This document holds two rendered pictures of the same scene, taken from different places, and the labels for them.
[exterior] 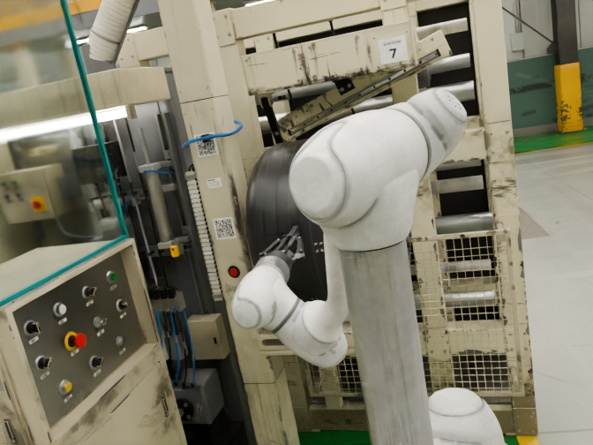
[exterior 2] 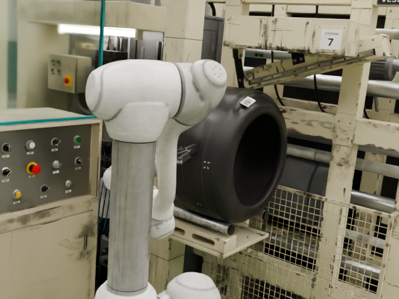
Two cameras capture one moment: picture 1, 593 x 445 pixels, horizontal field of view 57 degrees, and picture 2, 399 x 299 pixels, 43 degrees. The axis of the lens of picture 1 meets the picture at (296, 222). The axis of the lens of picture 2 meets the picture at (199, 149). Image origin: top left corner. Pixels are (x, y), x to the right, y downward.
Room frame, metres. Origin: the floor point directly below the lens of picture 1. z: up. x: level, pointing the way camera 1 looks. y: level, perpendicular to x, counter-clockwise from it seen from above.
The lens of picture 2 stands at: (-0.27, -0.60, 1.62)
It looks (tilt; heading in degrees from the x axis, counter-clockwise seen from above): 11 degrees down; 18
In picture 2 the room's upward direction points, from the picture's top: 5 degrees clockwise
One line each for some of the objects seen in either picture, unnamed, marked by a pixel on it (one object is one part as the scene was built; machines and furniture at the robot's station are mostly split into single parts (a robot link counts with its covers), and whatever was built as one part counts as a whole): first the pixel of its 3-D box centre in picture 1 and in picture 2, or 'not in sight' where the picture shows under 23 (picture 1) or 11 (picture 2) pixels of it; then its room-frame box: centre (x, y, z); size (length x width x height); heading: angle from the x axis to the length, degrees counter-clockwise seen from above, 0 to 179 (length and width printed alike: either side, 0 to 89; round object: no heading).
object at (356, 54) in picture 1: (332, 60); (293, 36); (2.07, -0.24, 1.71); 0.61 x 0.25 x 0.15; 71
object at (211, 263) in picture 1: (208, 236); not in sight; (1.89, 0.32, 1.19); 0.05 x 0.04 x 0.48; 161
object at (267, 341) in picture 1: (310, 335); (196, 232); (1.70, 0.02, 0.83); 0.36 x 0.09 x 0.06; 71
